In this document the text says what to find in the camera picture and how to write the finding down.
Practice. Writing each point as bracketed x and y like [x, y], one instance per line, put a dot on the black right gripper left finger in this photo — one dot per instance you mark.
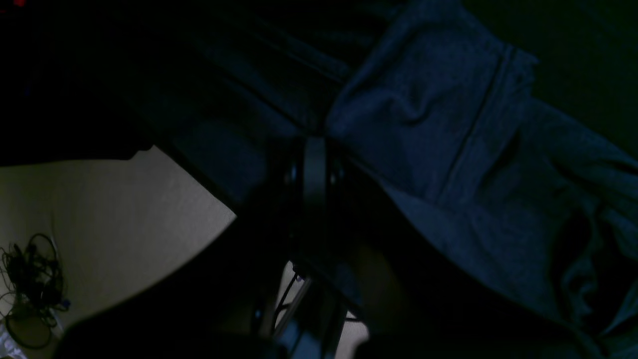
[219, 305]

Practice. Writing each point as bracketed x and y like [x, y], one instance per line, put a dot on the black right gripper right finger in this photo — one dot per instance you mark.
[416, 303]

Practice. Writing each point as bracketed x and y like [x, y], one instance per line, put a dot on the dark grey T-shirt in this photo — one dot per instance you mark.
[436, 112]

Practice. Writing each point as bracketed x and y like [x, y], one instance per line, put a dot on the black table cloth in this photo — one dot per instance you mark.
[587, 51]

